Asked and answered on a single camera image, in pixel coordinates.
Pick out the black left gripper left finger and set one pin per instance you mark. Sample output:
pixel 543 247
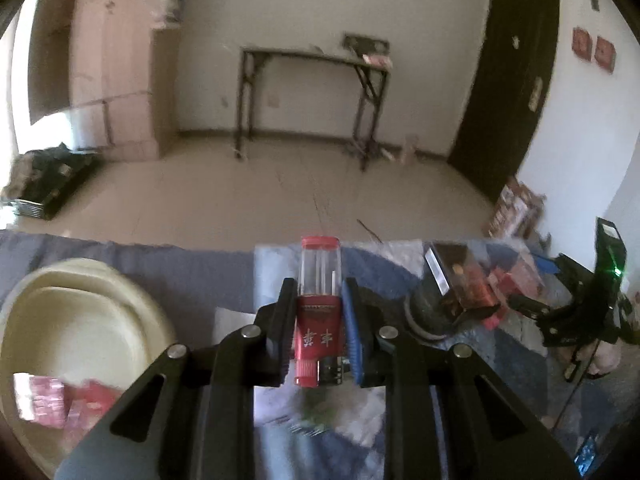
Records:
pixel 277 322

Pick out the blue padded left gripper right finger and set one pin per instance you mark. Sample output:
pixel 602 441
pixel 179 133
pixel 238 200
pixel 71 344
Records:
pixel 360 339

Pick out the red clear lighter box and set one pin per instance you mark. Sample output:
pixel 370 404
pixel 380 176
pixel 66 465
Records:
pixel 318 338

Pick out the black round foam container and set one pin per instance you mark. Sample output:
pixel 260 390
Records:
pixel 430 315

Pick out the red white box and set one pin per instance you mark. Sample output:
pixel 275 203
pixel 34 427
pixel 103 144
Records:
pixel 521 280

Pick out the dark brown glossy box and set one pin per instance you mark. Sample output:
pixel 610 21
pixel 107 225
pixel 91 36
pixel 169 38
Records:
pixel 455 284

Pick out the person's right hand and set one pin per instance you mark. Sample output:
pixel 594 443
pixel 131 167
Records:
pixel 600 356

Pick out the blue patchwork quilt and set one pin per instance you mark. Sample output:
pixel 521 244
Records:
pixel 398 361

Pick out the printed cardboard box on floor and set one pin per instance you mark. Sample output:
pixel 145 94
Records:
pixel 517 211

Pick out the cream plastic basin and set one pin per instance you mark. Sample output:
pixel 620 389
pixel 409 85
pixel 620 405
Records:
pixel 76 320

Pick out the red packet in basin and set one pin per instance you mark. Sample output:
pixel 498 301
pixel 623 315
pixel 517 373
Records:
pixel 72 410

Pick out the dark wooden door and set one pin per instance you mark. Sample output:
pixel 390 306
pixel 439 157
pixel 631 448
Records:
pixel 508 92

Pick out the black folding table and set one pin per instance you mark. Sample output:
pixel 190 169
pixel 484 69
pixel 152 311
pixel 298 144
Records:
pixel 307 92

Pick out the open black suitcase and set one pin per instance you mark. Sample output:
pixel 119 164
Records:
pixel 42 181

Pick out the black box on table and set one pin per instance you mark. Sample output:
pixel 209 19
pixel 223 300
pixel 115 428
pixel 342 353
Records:
pixel 361 45

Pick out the wooden wardrobe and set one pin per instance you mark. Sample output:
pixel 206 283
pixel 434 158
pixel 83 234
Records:
pixel 101 77

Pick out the red wall decoration right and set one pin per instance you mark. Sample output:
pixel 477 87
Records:
pixel 605 54

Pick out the red wall decoration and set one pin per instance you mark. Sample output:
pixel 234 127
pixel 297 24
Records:
pixel 582 44
pixel 605 54

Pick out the red wall decoration left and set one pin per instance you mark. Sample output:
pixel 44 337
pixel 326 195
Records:
pixel 582 44

